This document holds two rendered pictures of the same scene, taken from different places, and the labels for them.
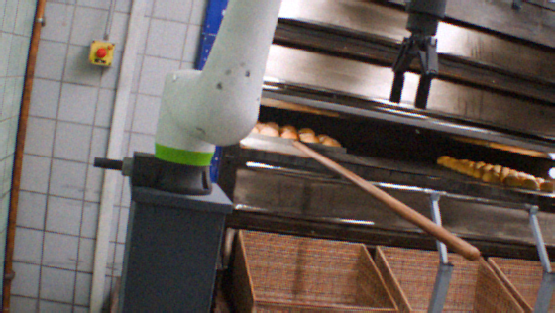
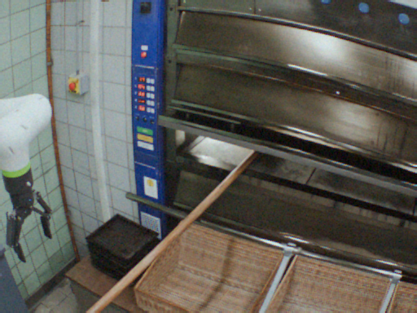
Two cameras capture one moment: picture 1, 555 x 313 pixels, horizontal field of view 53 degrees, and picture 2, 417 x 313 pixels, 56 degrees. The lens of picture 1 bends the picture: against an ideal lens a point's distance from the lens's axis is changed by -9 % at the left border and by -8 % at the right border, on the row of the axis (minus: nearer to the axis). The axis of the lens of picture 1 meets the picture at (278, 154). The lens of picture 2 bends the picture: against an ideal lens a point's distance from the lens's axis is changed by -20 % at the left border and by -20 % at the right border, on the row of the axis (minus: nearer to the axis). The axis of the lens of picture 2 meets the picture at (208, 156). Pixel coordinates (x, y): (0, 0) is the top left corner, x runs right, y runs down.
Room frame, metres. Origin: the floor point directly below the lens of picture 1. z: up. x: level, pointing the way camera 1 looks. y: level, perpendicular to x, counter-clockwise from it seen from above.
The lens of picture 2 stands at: (1.05, -1.20, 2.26)
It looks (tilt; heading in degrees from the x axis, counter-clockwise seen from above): 29 degrees down; 40
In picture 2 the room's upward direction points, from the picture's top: 1 degrees clockwise
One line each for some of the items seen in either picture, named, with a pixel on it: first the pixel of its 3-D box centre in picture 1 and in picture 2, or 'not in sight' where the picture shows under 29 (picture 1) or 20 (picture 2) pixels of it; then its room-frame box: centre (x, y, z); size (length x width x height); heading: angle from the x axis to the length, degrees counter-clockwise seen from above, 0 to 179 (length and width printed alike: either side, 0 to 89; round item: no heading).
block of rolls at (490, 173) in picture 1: (495, 172); not in sight; (3.17, -1.19, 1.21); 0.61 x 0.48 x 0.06; 12
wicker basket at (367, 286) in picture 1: (311, 286); (209, 283); (2.23, -0.22, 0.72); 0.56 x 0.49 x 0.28; 104
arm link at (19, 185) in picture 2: (424, 5); (16, 177); (1.39, -0.27, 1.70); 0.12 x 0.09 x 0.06; 105
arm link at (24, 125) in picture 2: not in sight; (12, 141); (1.40, -0.28, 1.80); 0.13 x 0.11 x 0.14; 30
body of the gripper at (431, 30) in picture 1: (420, 36); (22, 201); (1.39, -0.28, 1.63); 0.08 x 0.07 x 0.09; 15
